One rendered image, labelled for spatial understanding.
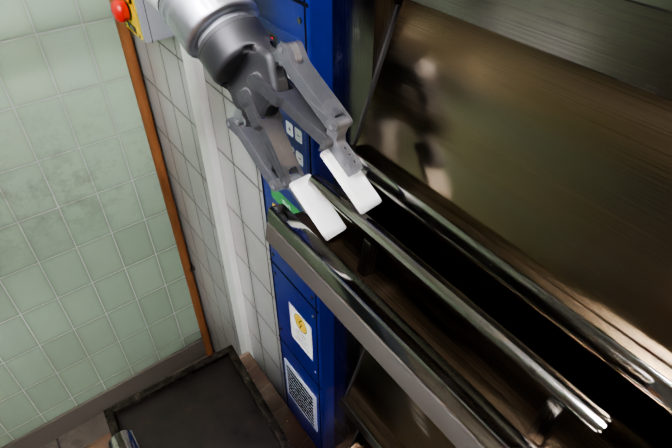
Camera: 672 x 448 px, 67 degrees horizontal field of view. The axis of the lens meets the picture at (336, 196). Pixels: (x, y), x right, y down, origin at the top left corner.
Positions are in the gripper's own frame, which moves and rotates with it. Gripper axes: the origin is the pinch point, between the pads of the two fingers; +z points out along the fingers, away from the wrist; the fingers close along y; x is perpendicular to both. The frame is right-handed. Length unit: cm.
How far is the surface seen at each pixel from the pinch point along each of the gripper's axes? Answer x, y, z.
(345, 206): 1.2, -1.5, 1.6
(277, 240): 3.8, 7.1, 0.1
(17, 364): 5, 148, -23
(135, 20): -17, 33, -50
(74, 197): -17, 99, -49
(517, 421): 6.3, -8.6, 22.8
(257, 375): -29, 90, 18
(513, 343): 5.6, -12.0, 17.5
